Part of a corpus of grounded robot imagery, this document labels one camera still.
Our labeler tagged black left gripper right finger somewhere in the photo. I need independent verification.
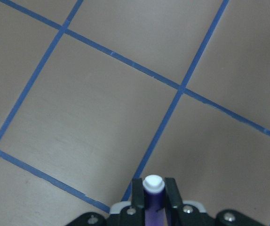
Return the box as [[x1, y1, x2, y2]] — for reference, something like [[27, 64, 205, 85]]
[[165, 178, 183, 226]]

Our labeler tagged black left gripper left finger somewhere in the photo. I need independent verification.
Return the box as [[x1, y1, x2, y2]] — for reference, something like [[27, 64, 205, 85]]
[[131, 178, 145, 226]]

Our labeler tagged purple pen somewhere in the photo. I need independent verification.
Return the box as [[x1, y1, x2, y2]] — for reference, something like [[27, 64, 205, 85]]
[[143, 175, 165, 226]]

